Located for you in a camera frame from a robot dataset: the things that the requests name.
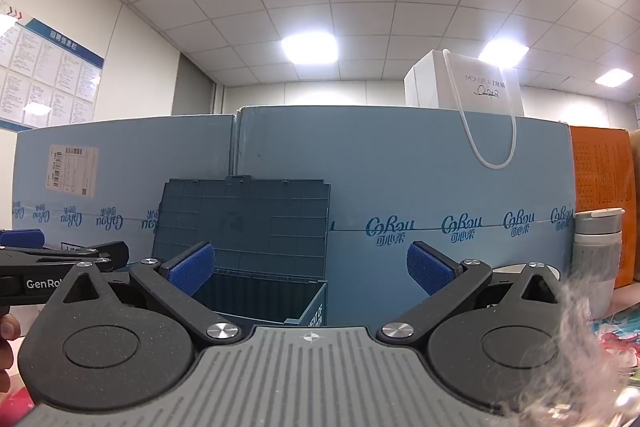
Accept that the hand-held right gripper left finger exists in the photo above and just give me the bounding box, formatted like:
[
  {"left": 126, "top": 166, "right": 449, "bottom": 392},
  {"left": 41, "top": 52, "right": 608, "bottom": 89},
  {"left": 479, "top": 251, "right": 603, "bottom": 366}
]
[{"left": 45, "top": 242, "right": 247, "bottom": 343}]

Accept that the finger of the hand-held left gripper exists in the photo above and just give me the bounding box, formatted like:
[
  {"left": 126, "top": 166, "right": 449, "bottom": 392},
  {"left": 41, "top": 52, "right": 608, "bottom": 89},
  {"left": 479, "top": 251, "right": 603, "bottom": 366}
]
[
  {"left": 0, "top": 240, "right": 130, "bottom": 276},
  {"left": 0, "top": 229, "right": 45, "bottom": 253}
]

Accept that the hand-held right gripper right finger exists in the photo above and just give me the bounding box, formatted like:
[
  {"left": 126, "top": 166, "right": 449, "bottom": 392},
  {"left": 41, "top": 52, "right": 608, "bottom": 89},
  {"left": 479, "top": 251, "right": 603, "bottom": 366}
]
[{"left": 376, "top": 241, "right": 569, "bottom": 343}]

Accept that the person's left hand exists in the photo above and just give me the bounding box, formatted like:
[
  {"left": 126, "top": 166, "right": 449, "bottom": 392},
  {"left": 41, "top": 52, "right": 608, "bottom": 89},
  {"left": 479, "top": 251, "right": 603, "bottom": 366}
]
[{"left": 0, "top": 313, "right": 21, "bottom": 394}]

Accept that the grey slatted storage crate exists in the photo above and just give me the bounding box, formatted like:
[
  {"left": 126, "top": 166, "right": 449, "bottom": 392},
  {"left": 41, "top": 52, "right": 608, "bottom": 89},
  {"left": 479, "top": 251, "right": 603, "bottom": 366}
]
[{"left": 150, "top": 175, "right": 332, "bottom": 327}]

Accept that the large light blue carton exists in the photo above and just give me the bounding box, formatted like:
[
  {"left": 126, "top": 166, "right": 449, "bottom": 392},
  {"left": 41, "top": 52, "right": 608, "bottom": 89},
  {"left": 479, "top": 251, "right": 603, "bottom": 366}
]
[{"left": 12, "top": 114, "right": 237, "bottom": 264}]

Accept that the light blue paper bag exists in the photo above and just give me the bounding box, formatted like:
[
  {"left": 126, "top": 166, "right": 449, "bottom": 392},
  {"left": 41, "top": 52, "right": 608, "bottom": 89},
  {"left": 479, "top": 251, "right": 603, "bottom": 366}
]
[{"left": 234, "top": 105, "right": 577, "bottom": 327}]

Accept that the grey and white cup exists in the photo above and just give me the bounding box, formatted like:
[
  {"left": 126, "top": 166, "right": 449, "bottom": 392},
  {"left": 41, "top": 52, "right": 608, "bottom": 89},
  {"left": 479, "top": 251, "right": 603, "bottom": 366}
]
[{"left": 572, "top": 208, "right": 626, "bottom": 314}]

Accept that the white paper gift bag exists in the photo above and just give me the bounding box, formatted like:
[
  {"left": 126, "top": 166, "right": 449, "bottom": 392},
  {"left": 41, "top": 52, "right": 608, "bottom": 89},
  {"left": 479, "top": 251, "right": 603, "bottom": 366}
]
[{"left": 404, "top": 49, "right": 525, "bottom": 168}]

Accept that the orange cardboard box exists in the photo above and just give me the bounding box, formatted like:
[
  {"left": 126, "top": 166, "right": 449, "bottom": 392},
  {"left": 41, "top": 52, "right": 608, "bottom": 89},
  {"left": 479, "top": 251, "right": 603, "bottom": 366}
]
[{"left": 570, "top": 125, "right": 639, "bottom": 291}]

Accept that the ceiling light panel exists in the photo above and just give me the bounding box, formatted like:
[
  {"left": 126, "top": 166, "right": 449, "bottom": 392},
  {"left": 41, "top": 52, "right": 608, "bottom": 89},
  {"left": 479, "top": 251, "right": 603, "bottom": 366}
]
[
  {"left": 479, "top": 40, "right": 529, "bottom": 68},
  {"left": 281, "top": 32, "right": 339, "bottom": 68},
  {"left": 594, "top": 69, "right": 634, "bottom": 88}
]

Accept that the wall notice board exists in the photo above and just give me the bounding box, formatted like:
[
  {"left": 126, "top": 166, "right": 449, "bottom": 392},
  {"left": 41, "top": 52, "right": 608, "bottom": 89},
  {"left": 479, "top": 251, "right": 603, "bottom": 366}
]
[{"left": 0, "top": 4, "right": 106, "bottom": 130}]

